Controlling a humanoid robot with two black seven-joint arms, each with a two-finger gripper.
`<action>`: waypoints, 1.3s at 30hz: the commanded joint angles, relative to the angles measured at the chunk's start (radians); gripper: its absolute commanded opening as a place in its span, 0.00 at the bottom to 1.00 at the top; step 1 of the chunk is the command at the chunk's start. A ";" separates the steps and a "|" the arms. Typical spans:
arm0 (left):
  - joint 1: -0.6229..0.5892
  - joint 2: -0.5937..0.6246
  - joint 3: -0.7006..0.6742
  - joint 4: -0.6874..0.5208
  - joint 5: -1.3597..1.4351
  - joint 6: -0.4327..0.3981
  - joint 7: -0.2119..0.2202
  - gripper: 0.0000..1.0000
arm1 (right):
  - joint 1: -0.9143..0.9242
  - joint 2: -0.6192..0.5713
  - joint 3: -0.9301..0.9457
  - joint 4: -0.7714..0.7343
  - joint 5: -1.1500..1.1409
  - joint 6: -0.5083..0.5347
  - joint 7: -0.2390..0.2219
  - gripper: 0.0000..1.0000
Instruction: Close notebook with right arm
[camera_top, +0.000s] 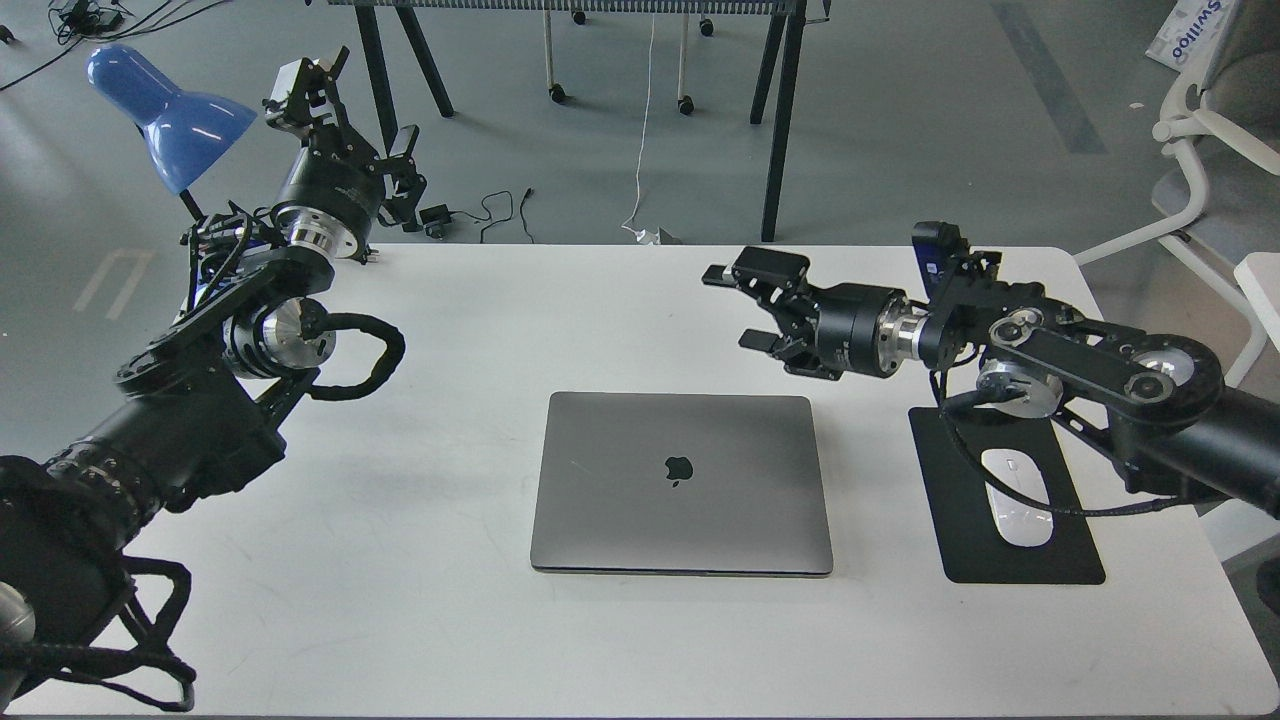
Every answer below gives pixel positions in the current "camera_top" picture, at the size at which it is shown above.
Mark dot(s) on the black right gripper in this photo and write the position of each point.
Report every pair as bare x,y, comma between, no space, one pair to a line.
859,328

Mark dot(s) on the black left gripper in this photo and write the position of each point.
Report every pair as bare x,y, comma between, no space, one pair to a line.
333,193

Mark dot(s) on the grey laptop computer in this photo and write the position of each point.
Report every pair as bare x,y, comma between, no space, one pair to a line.
681,485

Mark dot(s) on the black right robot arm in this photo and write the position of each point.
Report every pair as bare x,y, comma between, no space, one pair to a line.
1156,405

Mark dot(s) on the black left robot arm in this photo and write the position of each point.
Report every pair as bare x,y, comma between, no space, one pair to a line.
203,402

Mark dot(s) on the blue desk lamp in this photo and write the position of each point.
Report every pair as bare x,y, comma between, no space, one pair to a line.
186,131

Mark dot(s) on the black mouse pad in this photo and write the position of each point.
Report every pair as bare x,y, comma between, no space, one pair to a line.
971,549

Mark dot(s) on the white rolling cart legs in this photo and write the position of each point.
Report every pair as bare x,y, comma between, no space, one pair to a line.
604,64

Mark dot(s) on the white box with blue lettering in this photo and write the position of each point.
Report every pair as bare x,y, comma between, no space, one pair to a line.
1190,26

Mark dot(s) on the white office chair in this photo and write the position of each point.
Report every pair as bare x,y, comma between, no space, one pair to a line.
1219,207

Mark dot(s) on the black power adapter with cable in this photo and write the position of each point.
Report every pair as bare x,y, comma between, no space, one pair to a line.
433,220

